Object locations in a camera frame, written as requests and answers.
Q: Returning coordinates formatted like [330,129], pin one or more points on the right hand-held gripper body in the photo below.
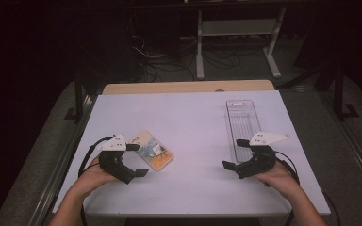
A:
[262,158]

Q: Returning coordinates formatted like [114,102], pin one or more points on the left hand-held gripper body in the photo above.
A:
[113,163]

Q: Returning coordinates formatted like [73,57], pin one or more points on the clear plastic tray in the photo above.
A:
[242,119]

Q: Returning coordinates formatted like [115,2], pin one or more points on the person's left hand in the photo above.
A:
[92,177]

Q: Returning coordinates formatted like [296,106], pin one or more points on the person's right hand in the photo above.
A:
[279,177]

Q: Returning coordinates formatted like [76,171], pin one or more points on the black metal stand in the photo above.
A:
[339,94]
[79,100]

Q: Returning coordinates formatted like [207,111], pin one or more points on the beige wooden table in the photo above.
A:
[185,87]

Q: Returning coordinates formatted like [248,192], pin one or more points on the metal floor rail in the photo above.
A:
[355,150]
[59,169]

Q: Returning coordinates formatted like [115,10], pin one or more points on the white metal frame table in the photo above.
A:
[238,27]

